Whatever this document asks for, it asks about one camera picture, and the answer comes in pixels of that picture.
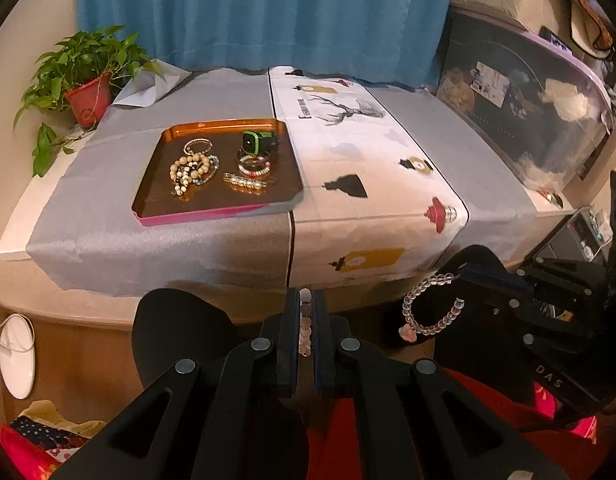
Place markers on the pale yellow cloth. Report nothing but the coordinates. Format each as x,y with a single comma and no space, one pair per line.
53,410

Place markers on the red floral blanket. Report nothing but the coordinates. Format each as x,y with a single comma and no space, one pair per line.
23,455

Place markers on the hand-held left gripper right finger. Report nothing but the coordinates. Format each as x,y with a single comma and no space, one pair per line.
319,320

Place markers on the pearl hair clip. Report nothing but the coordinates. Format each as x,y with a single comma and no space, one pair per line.
245,183

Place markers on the white round device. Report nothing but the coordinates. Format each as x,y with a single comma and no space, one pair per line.
18,365

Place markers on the green plant in red pot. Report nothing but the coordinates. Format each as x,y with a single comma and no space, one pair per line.
88,55

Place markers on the white printed table runner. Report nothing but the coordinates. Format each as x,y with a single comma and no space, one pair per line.
368,200

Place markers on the green smart watch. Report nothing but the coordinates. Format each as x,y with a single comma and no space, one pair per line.
252,141

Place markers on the blue curtain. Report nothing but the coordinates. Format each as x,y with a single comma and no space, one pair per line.
268,15

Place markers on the orange tray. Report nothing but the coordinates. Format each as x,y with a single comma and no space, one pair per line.
158,190

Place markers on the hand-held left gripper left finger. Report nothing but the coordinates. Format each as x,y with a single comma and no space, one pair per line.
292,320

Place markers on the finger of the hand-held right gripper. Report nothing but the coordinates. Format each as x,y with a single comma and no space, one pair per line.
568,272
498,282

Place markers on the grey electronic device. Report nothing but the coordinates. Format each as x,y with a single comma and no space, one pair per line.
590,230

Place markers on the dark blue dotted cloth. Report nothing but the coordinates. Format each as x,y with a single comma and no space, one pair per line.
43,432

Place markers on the patterned hanging bag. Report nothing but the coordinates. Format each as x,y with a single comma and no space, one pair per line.
588,5

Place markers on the person's red clothing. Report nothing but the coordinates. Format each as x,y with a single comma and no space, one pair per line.
438,440

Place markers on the grey tablecloth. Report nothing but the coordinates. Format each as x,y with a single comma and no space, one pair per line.
138,250

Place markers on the clear plastic storage box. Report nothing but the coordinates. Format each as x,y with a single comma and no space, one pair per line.
528,110

